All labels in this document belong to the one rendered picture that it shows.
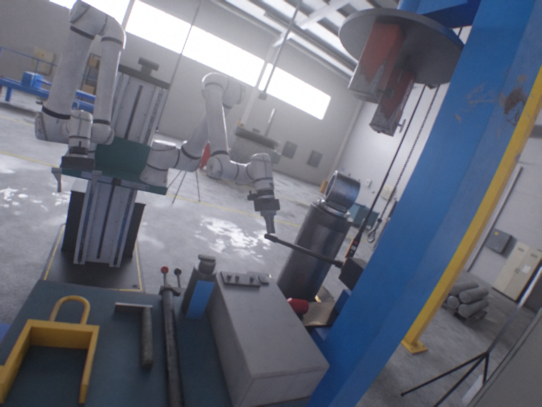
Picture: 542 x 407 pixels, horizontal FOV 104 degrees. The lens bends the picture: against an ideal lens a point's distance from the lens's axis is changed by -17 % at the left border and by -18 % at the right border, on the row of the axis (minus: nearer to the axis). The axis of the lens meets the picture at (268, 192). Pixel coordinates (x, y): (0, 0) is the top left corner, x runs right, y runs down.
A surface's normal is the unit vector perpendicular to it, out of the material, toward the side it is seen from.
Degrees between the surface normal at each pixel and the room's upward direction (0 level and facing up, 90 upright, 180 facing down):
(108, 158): 90
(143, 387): 0
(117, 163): 90
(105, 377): 0
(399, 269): 90
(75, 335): 90
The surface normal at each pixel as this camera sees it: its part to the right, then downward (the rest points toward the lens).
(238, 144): 0.29, 0.31
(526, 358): -0.85, -0.25
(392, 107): -0.58, -0.07
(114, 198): 0.48, 0.36
